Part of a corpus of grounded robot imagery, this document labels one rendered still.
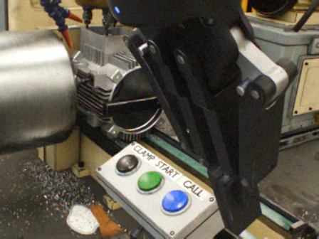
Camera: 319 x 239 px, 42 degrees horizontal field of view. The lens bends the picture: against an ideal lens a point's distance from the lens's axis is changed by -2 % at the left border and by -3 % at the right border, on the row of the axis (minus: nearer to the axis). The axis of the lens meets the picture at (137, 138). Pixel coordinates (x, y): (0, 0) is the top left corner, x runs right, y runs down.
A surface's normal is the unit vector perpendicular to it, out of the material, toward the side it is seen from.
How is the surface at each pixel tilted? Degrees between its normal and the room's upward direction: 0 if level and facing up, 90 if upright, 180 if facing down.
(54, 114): 96
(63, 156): 90
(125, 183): 28
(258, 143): 102
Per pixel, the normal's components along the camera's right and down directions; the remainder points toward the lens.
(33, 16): 0.55, 0.37
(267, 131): 0.61, 0.53
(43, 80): 0.53, -0.04
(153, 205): -0.33, -0.72
